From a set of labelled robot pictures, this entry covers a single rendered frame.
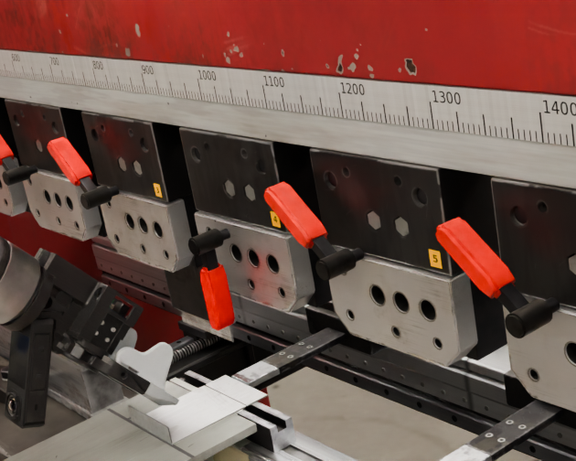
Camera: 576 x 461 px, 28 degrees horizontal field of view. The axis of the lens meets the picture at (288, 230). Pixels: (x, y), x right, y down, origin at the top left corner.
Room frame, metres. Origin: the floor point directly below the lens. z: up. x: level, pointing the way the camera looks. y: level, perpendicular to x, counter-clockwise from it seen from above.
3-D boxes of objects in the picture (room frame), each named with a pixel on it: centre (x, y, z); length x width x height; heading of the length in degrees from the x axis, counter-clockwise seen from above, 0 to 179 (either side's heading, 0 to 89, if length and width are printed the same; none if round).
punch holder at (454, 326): (0.88, -0.10, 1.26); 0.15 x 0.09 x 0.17; 35
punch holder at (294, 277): (1.04, 0.01, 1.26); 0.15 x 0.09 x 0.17; 35
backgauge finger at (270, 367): (1.28, -0.02, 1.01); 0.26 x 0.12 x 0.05; 125
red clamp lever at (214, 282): (1.02, 0.07, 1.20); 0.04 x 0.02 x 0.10; 125
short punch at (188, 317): (1.19, 0.11, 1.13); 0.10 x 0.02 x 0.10; 35
